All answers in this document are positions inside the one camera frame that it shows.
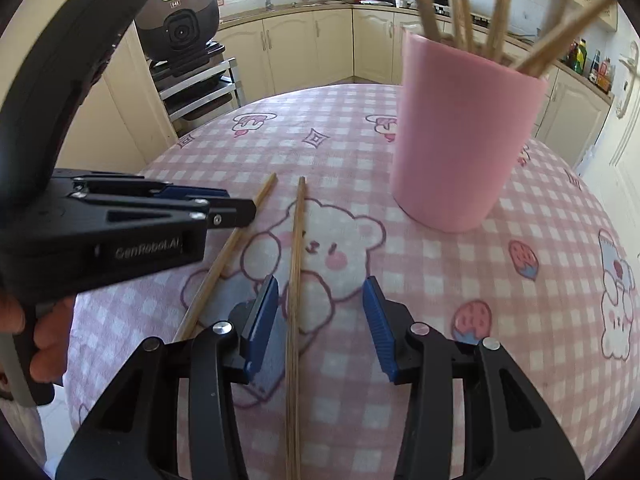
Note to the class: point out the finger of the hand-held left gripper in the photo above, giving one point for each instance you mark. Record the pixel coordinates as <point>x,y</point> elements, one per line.
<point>195,192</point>
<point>230,212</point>

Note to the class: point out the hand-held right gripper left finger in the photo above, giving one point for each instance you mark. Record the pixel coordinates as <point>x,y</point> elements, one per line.
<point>262,320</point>

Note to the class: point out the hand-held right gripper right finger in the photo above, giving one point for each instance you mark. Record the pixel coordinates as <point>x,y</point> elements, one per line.
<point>377,325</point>

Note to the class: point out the long wooden chopstick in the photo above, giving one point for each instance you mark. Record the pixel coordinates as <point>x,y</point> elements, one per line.
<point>225,260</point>
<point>294,310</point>

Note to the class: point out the pink cup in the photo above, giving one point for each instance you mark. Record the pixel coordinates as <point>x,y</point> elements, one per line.
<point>460,150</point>

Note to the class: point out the bunch of wooden chopsticks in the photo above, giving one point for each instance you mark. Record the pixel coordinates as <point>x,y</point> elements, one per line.
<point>424,5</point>

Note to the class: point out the person's left hand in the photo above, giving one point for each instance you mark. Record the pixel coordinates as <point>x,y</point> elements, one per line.
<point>50,340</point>

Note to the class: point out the pink checked printed tablecloth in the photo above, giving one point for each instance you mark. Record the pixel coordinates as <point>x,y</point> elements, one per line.
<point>450,270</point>

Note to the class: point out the metal kitchen rack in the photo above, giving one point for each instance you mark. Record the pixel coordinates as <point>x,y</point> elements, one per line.
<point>210,95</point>

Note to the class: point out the black electric grill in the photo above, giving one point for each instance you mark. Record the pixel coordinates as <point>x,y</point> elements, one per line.
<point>200,62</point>

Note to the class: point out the black rice cooker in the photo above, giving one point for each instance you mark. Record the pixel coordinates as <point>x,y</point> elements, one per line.
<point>175,15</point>

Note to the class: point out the cream kitchen cabinets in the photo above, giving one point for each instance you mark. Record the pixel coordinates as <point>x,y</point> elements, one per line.
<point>310,45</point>

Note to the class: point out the white panelled door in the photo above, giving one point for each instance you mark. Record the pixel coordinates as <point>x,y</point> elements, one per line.
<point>620,160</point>

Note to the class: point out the green bottle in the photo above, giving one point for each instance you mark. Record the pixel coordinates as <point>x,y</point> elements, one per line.
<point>577,57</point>

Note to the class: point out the orange bottle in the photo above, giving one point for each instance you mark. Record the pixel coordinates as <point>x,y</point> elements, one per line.
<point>606,76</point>

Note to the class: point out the dark bottle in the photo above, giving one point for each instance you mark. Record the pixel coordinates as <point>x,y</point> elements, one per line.
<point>595,66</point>

